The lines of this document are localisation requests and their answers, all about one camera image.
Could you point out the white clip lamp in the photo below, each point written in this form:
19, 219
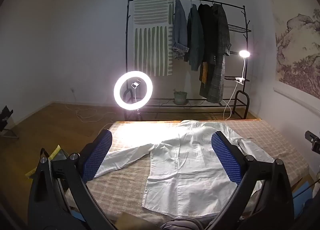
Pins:
245, 53

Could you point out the blue denim jacket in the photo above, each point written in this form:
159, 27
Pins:
178, 27

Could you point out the black coat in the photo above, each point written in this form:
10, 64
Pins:
207, 25

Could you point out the green striped wall hanging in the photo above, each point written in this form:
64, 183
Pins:
150, 20

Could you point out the beige checked bed blanket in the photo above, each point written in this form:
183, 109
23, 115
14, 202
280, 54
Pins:
125, 187

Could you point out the white long-sleeved shirt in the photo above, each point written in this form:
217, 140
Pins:
180, 165

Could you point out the yellow garment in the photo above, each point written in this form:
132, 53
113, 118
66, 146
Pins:
204, 72

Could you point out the grey plaid coat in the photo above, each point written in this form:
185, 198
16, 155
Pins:
220, 45

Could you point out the phone holder clamp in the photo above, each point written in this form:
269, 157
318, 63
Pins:
135, 84

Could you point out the dark green jacket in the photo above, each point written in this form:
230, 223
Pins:
196, 40

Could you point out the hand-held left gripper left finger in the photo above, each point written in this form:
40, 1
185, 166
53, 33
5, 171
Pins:
96, 157

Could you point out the yellow tape strip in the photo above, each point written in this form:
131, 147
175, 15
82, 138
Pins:
55, 151

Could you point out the green plant pot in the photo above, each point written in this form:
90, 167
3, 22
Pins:
180, 98

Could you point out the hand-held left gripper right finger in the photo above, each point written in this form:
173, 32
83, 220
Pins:
226, 157

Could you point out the landscape wall painting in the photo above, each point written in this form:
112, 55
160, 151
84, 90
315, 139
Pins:
300, 52

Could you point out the blue sheet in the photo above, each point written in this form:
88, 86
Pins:
303, 187

